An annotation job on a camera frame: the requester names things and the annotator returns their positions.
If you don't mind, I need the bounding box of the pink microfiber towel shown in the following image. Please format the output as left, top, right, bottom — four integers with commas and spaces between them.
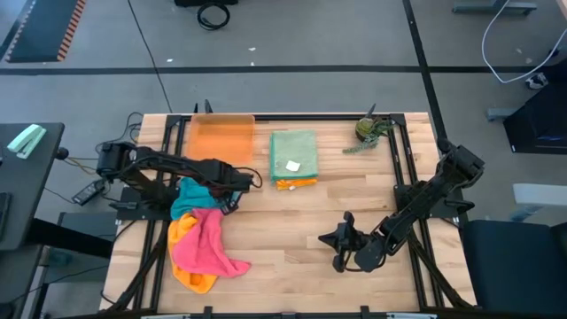
171, 207, 252, 279

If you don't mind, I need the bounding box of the white shelf board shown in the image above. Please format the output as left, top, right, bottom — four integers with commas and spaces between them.
512, 183, 567, 208

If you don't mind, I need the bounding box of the black storage box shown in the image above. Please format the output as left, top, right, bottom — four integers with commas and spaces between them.
503, 82, 567, 155

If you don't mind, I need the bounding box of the small potted succulent plant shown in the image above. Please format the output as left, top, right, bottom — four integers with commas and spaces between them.
342, 104, 395, 155

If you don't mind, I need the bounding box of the grey furniture base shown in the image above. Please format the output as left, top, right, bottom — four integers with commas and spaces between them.
451, 0, 540, 17

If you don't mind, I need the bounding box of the long thin black cable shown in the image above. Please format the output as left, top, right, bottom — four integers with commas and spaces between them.
128, 0, 174, 114

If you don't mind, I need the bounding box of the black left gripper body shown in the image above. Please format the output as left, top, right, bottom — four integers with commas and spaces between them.
206, 161, 249, 216

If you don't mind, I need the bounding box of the black floor cable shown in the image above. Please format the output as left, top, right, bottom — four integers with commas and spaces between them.
43, 111, 144, 205

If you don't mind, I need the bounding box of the coiled black cable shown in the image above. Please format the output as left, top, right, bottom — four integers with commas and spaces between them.
196, 2, 232, 31

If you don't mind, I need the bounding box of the black power adapter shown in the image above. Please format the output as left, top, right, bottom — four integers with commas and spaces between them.
71, 179, 106, 206

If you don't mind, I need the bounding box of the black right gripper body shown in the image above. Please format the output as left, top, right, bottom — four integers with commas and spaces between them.
332, 211, 385, 274

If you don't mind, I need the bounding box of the black flat device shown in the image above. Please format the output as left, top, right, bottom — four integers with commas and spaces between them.
0, 191, 13, 243

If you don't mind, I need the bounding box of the white floor cable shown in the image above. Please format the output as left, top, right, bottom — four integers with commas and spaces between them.
481, 0, 567, 84

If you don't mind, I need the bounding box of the mint green stapler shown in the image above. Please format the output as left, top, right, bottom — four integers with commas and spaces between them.
6, 123, 48, 160

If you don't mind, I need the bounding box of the light green microfiber towel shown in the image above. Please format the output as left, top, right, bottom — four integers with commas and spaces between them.
269, 129, 319, 182

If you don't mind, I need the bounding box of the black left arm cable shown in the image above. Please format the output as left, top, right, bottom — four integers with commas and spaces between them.
237, 167, 264, 191

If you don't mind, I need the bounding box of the black mat with orange edge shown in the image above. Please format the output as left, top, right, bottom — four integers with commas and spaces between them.
3, 0, 88, 63

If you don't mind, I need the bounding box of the black metal rig frame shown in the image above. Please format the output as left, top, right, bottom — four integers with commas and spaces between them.
100, 113, 478, 316

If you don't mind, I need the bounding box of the black desk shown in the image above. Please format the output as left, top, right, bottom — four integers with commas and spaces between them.
0, 122, 66, 253

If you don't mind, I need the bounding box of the orange microfiber towel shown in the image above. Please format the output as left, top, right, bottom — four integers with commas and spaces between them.
275, 176, 319, 191
167, 212, 219, 295

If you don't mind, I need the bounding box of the dark blue chair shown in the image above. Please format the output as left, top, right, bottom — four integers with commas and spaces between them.
460, 219, 567, 316

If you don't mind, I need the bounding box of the teal blue microfiber towel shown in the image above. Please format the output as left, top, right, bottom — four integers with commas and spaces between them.
170, 176, 222, 222

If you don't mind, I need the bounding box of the orange translucent plastic tray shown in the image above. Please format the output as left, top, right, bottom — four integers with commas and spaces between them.
185, 113, 257, 166

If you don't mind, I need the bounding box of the black equipment base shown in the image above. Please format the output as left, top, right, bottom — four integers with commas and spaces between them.
174, 0, 239, 8

